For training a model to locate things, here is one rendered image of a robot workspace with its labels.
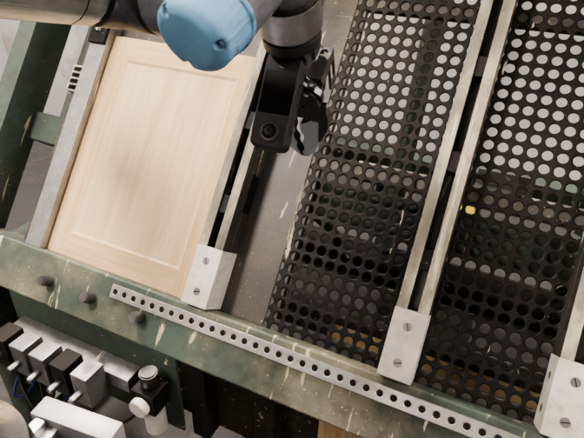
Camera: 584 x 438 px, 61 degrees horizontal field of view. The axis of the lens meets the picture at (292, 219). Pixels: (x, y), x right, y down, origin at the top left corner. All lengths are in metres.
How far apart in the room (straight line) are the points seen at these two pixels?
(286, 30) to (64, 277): 0.88
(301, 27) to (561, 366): 0.66
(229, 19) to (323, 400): 0.73
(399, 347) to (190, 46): 0.64
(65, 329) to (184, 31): 0.98
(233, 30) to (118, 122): 0.88
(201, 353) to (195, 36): 0.74
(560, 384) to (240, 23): 0.73
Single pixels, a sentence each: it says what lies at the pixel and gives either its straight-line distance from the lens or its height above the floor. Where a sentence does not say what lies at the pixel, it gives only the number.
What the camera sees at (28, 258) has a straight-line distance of 1.36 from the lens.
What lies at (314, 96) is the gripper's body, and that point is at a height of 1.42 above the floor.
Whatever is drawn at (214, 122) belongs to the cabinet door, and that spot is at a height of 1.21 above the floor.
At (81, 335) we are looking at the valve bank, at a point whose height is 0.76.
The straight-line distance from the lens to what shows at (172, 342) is 1.10.
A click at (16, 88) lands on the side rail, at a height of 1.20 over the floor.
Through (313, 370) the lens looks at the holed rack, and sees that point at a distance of 0.97.
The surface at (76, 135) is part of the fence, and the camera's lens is 1.35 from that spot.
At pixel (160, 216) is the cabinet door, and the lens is 1.17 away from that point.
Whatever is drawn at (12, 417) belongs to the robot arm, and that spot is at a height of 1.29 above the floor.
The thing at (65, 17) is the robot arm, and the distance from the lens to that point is 0.51.
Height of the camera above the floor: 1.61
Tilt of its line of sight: 32 degrees down
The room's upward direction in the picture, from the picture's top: 2 degrees clockwise
